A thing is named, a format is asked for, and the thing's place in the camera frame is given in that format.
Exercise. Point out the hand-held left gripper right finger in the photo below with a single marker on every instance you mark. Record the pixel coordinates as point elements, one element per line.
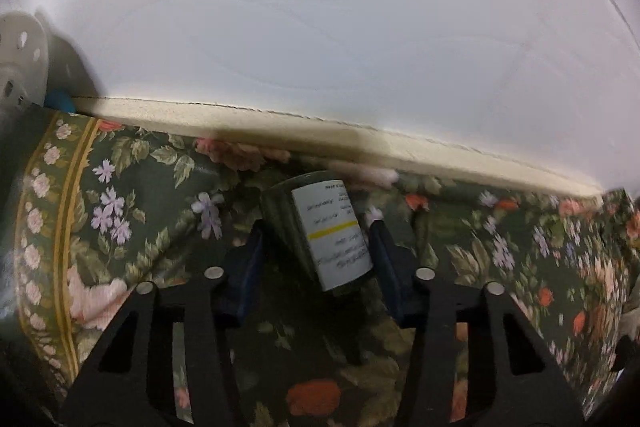
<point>387,267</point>

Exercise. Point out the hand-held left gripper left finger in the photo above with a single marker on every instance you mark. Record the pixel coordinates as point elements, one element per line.
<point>245,277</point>

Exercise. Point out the dark bottle with white label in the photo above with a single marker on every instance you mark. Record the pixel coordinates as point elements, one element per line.
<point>325,232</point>

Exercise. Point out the floral tablecloth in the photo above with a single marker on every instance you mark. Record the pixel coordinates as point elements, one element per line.
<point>150,217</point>

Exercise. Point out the small blue object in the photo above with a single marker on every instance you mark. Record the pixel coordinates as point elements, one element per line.
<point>59,100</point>

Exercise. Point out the white perforated round container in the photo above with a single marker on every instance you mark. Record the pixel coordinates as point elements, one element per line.
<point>20,62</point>

